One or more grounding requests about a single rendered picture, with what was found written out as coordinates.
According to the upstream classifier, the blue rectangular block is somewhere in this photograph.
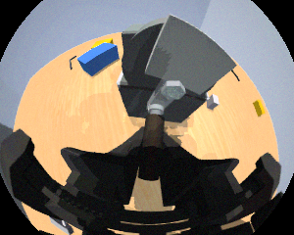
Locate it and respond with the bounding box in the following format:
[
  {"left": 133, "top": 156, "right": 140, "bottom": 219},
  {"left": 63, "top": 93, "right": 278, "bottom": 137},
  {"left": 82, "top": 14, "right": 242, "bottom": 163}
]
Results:
[{"left": 77, "top": 42, "right": 120, "bottom": 77}]

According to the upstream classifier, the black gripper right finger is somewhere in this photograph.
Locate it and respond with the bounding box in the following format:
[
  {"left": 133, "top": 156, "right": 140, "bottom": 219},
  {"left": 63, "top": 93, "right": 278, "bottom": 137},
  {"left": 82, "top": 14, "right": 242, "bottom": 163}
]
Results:
[{"left": 159, "top": 132, "right": 240, "bottom": 207}]

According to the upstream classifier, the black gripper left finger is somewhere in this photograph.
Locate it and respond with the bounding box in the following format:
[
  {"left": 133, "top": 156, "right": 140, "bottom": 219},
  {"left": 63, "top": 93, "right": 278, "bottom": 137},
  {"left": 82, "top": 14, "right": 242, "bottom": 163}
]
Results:
[{"left": 61, "top": 126, "right": 144, "bottom": 205}]

